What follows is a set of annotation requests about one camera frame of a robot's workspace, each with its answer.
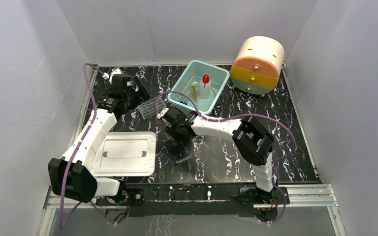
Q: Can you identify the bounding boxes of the red-cap wash bottle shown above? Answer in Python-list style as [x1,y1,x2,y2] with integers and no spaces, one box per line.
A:
[199,74,211,99]

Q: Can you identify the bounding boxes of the clear test tube rack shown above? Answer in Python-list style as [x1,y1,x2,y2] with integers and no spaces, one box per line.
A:
[137,98,166,119]

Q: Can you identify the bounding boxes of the aluminium frame rail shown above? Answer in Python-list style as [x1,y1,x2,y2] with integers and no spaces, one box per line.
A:
[37,184,346,236]

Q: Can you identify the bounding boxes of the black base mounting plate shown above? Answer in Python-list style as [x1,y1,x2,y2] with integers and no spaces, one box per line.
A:
[124,184,279,218]

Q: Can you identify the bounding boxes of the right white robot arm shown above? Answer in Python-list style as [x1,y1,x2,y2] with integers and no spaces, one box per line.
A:
[156,108,288,206]

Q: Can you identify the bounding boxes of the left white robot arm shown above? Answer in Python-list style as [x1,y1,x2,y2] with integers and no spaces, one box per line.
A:
[48,73,150,205]

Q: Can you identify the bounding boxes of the round orange yellow drawer cabinet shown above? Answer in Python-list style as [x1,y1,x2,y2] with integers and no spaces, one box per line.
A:
[230,36,284,97]

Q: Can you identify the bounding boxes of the blue-cap test tube lower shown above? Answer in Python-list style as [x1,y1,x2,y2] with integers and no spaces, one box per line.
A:
[174,156,191,166]

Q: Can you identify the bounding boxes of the brown test tube brush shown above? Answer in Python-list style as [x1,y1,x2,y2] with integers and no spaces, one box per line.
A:
[190,85,199,101]

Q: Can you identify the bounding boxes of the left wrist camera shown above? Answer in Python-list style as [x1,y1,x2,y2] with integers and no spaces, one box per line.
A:
[109,67,124,82]

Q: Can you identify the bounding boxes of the tan rubber tubing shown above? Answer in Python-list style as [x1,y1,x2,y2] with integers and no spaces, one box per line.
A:
[186,83,217,101]

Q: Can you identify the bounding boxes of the light teal plastic bin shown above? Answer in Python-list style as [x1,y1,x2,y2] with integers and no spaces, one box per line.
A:
[167,60,230,115]

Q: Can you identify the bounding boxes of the white bin lid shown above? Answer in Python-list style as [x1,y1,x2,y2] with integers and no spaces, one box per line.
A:
[91,131,157,177]

